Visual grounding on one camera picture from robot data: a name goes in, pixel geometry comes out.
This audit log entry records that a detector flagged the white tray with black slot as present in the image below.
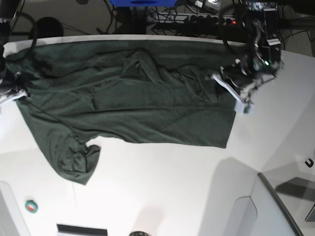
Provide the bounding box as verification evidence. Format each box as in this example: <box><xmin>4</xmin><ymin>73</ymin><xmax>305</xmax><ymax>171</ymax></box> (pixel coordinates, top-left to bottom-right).
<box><xmin>57</xmin><ymin>224</ymin><xmax>108</xmax><ymax>236</ymax></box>

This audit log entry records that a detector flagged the blue plastic bin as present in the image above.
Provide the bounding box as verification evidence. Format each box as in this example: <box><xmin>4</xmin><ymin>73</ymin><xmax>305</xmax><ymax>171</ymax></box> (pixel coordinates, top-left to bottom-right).
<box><xmin>110</xmin><ymin>0</ymin><xmax>177</xmax><ymax>7</ymax></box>

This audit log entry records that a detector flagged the green red tape roll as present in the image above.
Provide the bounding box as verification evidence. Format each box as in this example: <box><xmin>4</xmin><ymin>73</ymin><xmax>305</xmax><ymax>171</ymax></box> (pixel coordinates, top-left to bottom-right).
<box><xmin>25</xmin><ymin>200</ymin><xmax>38</xmax><ymax>213</ymax></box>

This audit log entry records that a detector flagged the black round dotted object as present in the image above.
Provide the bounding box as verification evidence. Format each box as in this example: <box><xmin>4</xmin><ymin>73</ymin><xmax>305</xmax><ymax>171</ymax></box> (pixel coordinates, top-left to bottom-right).
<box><xmin>129</xmin><ymin>231</ymin><xmax>149</xmax><ymax>236</ymax></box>

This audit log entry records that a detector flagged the white power strip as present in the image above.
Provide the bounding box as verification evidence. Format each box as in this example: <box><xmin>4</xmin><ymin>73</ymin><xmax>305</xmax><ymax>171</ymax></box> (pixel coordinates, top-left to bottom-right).
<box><xmin>147</xmin><ymin>12</ymin><xmax>237</xmax><ymax>26</ymax></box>

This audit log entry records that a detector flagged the dark green t-shirt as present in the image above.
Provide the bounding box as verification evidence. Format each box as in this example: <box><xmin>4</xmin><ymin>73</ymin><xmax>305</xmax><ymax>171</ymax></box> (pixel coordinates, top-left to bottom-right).
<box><xmin>7</xmin><ymin>40</ymin><xmax>235</xmax><ymax>185</ymax></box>

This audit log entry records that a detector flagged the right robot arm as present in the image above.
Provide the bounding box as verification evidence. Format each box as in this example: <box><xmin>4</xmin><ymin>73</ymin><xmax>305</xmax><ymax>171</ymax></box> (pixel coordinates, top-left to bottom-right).
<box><xmin>0</xmin><ymin>0</ymin><xmax>38</xmax><ymax>106</ymax></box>

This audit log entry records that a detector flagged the black U-shaped clip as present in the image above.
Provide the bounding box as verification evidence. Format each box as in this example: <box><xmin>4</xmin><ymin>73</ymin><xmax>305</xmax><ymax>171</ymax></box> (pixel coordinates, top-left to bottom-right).
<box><xmin>305</xmin><ymin>158</ymin><xmax>314</xmax><ymax>168</ymax></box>

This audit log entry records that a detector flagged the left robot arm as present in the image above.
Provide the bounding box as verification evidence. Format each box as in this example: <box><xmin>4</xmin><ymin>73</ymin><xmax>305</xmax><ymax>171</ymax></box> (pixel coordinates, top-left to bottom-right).
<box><xmin>210</xmin><ymin>0</ymin><xmax>283</xmax><ymax>108</ymax></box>

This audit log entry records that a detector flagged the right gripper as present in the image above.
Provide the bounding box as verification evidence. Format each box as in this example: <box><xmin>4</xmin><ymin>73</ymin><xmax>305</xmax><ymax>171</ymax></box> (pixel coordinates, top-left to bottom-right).
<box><xmin>0</xmin><ymin>71</ymin><xmax>32</xmax><ymax>106</ymax></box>

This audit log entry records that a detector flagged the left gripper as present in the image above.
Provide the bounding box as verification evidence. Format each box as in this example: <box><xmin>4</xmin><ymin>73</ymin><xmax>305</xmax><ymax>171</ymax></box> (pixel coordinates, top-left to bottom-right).
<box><xmin>210</xmin><ymin>59</ymin><xmax>276</xmax><ymax>105</ymax></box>

